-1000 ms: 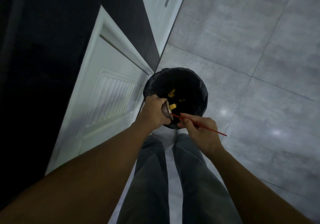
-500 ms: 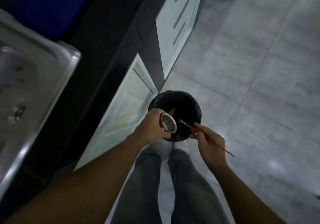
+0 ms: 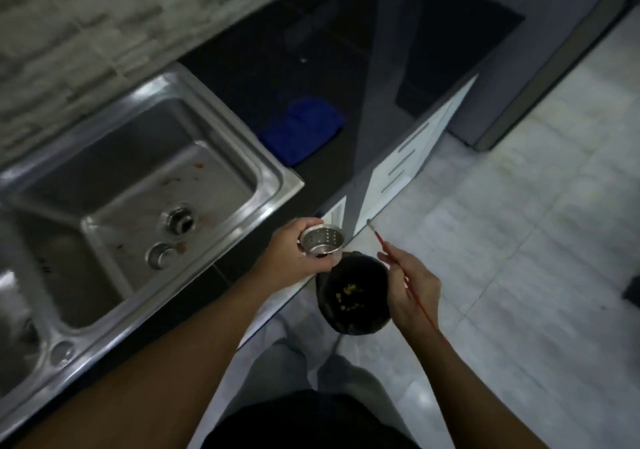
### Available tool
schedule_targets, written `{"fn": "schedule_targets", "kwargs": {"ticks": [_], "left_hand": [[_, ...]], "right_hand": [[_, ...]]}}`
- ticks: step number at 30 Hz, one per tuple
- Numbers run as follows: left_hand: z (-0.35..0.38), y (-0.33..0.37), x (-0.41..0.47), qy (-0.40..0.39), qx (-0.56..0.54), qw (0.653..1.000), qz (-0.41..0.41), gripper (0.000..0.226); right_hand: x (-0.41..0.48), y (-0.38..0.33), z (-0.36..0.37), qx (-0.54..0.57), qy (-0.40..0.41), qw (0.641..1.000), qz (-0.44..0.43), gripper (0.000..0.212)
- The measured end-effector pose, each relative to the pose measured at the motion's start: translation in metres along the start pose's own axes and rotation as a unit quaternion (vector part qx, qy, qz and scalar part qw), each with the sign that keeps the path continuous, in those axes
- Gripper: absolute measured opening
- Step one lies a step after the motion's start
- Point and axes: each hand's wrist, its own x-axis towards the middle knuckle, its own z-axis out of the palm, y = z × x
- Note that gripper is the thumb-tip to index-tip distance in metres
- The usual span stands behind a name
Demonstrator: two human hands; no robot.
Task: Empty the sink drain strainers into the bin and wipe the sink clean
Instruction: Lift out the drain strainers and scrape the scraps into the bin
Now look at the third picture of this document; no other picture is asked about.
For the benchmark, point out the person's right hand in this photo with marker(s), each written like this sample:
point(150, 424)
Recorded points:
point(415, 293)

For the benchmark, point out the dark object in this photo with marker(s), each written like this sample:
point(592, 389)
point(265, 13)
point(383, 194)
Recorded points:
point(632, 291)

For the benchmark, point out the person's right forearm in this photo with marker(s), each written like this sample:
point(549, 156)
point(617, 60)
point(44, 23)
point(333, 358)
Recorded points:
point(475, 388)

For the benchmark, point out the round sink drain opening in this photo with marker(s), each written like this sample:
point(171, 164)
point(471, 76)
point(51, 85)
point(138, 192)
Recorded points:
point(178, 219)

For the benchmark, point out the person's left thumb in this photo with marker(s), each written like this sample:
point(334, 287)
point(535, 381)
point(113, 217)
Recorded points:
point(322, 262)

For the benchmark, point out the steel sink strainer basket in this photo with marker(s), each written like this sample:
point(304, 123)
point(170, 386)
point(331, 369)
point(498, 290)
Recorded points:
point(324, 242)

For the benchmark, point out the blue cloth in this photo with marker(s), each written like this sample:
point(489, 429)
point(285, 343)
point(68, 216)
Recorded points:
point(302, 131)

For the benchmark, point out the grey trousers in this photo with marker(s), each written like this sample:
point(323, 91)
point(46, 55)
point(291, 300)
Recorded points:
point(280, 368)

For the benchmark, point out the black trash bin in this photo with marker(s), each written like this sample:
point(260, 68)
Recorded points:
point(352, 313)

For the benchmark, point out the stainless steel double sink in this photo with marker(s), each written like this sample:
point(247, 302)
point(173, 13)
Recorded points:
point(125, 188)

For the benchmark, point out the person's right fingers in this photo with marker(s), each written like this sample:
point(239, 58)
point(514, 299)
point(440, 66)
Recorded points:
point(395, 259)

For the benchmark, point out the white kitchen cabinet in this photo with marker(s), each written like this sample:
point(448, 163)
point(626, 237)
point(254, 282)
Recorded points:
point(430, 128)

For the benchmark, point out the round steel overflow cover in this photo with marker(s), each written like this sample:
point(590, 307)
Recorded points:
point(161, 256)

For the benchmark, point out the person's left forearm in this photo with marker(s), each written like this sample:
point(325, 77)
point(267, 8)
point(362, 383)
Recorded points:
point(150, 363)

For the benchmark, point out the small round steel sink cap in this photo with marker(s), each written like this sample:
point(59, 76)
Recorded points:
point(62, 353)

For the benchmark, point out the person's left hand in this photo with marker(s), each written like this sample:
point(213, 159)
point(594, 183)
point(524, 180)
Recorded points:
point(280, 258)

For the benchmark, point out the yellow food scraps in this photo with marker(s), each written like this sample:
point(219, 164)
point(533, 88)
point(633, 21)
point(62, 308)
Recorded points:
point(350, 296)

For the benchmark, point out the grey refrigerator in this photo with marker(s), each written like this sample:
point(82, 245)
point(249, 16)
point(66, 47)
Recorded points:
point(540, 53)

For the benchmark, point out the black shirt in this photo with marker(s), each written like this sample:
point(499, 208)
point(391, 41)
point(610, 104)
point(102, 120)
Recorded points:
point(310, 423)

